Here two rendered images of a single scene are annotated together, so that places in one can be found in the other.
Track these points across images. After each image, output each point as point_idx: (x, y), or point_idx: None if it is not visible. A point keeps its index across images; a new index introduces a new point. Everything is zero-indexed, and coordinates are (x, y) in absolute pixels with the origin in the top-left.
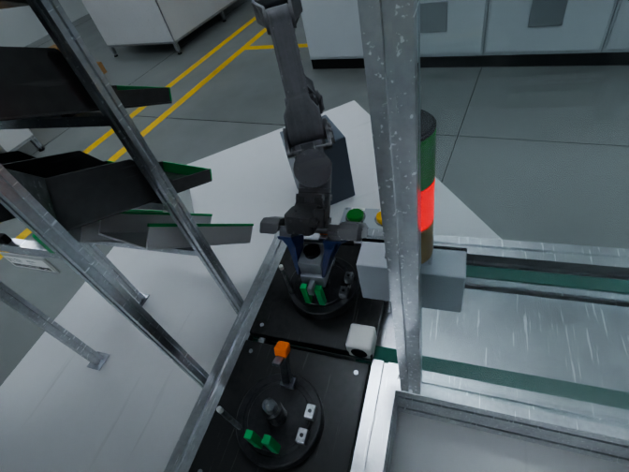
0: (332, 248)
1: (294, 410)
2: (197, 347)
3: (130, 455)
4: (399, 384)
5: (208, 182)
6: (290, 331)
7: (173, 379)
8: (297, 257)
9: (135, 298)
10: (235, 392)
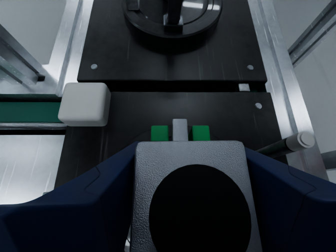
0: (12, 204)
1: (155, 4)
2: (325, 118)
3: (302, 27)
4: (43, 71)
5: None
6: (205, 104)
7: (320, 82)
8: (260, 167)
9: None
10: (238, 24)
